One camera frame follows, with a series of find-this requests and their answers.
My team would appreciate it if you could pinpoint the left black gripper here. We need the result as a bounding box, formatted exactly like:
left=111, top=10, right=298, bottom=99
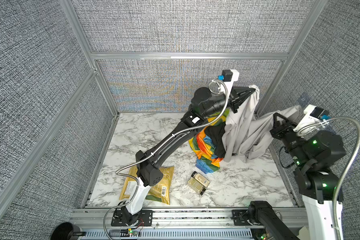
left=198, top=85, right=249, bottom=119

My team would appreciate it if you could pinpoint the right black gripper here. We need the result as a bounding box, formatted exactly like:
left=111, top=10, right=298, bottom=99
left=270, top=111, right=311, bottom=169

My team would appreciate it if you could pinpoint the grey cloth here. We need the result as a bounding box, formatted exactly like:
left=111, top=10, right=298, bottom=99
left=222, top=85, right=302, bottom=163

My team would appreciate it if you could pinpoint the black cloth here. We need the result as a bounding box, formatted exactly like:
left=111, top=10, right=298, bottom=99
left=205, top=122, right=226, bottom=158

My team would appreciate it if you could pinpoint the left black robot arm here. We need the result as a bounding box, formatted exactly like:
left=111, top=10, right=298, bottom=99
left=111, top=87, right=255, bottom=227

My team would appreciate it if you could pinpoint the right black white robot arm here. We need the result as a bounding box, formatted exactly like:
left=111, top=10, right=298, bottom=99
left=270, top=113, right=346, bottom=240

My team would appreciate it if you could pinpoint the rainbow coloured cloth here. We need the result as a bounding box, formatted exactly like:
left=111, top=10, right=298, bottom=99
left=188, top=109, right=230, bottom=174

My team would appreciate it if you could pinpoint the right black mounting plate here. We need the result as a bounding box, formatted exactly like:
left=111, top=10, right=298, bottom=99
left=231, top=209, right=263, bottom=226

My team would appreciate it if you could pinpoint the black mounting plate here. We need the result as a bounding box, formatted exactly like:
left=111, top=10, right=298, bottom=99
left=111, top=209, right=153, bottom=227
left=231, top=209, right=263, bottom=226

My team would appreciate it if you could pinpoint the yellow snack bag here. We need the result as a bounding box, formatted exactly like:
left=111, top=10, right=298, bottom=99
left=119, top=166, right=175, bottom=205

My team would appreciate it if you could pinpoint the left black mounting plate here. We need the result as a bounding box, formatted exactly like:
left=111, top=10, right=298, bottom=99
left=111, top=209, right=153, bottom=227

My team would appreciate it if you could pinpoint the black round object bottom left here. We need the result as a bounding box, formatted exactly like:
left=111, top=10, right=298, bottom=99
left=51, top=222, right=87, bottom=240

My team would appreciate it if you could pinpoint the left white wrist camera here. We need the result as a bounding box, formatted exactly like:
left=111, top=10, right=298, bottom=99
left=218, top=70, right=240, bottom=90

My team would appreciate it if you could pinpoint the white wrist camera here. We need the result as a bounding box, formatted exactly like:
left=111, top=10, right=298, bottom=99
left=293, top=105, right=330, bottom=136
left=218, top=70, right=240, bottom=90

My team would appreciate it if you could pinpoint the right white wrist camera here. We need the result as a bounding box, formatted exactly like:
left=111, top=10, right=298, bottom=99
left=293, top=105, right=330, bottom=136

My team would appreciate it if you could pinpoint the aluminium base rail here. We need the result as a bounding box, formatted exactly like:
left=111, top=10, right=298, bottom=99
left=69, top=207, right=308, bottom=231

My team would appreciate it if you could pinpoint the left metal flexible cable conduit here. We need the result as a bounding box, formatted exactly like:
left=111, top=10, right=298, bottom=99
left=103, top=79, right=230, bottom=240

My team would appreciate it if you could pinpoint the white slotted cable duct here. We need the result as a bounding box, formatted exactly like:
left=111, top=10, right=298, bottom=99
left=82, top=228, right=255, bottom=240

